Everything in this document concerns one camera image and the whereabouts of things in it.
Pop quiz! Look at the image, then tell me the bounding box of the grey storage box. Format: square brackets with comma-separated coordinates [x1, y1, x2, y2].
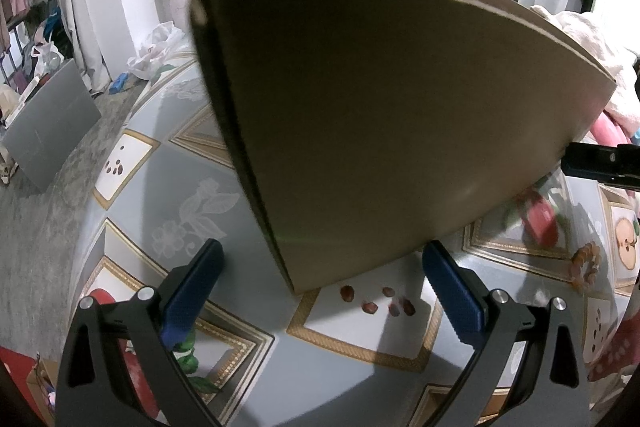
[1, 60, 101, 192]

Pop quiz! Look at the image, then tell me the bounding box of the white fluffy blanket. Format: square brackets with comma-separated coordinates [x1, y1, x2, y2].
[532, 4, 638, 88]

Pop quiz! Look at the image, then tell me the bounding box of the white plastic bag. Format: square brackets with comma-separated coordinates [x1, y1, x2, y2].
[127, 22, 184, 81]

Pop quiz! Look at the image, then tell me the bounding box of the blue packet on floor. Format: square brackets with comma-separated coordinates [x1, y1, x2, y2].
[108, 72, 128, 94]

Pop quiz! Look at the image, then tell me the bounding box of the brown cardboard box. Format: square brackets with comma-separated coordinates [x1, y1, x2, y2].
[189, 0, 616, 294]

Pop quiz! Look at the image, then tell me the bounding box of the pink floral blanket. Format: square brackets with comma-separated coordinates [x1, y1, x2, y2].
[589, 108, 639, 146]

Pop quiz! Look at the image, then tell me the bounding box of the patterned grey bed sheet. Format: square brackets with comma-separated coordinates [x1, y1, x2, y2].
[75, 51, 639, 426]

